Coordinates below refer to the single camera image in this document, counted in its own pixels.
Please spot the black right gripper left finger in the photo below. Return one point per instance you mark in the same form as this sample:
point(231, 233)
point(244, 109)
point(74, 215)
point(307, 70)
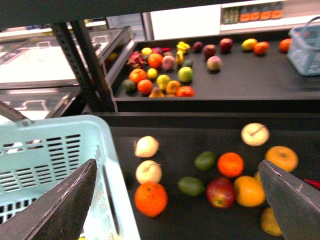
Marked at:
point(60, 213)

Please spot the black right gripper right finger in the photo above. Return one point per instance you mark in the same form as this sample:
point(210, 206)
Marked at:
point(296, 205)

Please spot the light teal shopping basket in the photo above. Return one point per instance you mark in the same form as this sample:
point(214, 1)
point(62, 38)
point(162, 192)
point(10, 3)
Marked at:
point(37, 156)

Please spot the black upper shelf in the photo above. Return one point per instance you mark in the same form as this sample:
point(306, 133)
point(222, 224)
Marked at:
point(21, 13)

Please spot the red chili pepper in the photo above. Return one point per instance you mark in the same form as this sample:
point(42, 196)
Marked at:
point(314, 183)

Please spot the brown kiwi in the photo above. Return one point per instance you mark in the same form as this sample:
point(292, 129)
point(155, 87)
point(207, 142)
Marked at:
point(268, 223)

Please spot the golden round pear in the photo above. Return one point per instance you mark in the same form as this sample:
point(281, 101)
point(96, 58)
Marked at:
point(282, 156)

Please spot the greenish kiwi behind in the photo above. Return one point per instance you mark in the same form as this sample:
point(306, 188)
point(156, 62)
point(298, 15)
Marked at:
point(257, 177)

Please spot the yellow orange fruit centre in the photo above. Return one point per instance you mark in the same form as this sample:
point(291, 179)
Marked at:
point(249, 191)

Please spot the small mandarin orange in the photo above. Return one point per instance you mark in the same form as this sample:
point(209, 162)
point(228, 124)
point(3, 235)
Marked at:
point(230, 165)

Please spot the red apple centre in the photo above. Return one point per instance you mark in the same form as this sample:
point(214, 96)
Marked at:
point(220, 193)

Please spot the white apple back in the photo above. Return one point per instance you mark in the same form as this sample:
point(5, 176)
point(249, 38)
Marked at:
point(255, 134)

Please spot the white apple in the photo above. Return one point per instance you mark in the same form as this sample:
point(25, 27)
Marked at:
point(148, 171)
point(255, 134)

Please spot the large orange front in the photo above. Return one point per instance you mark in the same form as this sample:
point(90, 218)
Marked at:
point(151, 199)

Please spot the white apple front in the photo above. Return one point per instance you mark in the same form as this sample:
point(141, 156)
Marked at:
point(148, 171)

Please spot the green lime upper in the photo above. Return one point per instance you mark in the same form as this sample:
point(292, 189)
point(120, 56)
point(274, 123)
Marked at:
point(205, 160)

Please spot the green lime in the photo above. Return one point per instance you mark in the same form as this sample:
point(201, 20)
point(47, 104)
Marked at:
point(205, 160)
point(191, 186)

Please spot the green lime lower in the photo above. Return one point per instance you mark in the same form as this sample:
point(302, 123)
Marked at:
point(191, 186)

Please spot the white onion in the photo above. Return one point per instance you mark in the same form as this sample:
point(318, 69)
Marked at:
point(146, 147)

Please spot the glass freezer chest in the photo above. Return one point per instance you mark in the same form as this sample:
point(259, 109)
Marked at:
point(37, 79)

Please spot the blue small basket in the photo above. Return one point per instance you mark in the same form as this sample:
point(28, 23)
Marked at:
point(304, 50)

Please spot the black shelf post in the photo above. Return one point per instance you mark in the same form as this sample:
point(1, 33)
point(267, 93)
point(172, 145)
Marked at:
point(81, 56)

